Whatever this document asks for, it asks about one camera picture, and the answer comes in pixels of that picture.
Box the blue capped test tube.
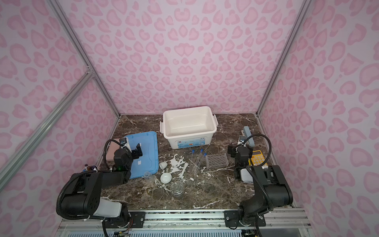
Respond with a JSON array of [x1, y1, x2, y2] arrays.
[[189, 149, 196, 174], [197, 149, 204, 168], [203, 153, 207, 166]]

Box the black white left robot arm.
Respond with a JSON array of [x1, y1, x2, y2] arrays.
[[56, 138, 143, 224]]

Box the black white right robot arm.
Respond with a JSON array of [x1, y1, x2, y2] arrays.
[[224, 133, 293, 232]]

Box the yellow calculator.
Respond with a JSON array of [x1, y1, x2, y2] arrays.
[[249, 150, 268, 167]]

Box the pink pencil case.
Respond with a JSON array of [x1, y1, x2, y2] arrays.
[[106, 142, 120, 162]]

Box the blue plastic bin lid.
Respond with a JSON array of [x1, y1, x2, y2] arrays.
[[119, 131, 159, 179]]

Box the clear test tube rack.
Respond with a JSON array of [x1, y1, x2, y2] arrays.
[[205, 153, 229, 169]]

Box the pink pen holder cup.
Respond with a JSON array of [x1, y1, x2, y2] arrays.
[[82, 164, 98, 172]]

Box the small white funnel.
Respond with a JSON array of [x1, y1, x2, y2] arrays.
[[159, 162, 168, 170]]

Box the white ceramic mortar bowl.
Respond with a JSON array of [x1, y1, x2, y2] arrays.
[[160, 172, 172, 184]]

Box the white plastic storage bin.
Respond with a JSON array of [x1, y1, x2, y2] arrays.
[[159, 106, 219, 150]]

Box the clear glass beaker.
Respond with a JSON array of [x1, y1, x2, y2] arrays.
[[170, 182, 184, 197]]

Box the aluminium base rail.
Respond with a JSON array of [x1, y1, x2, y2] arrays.
[[56, 208, 315, 237]]

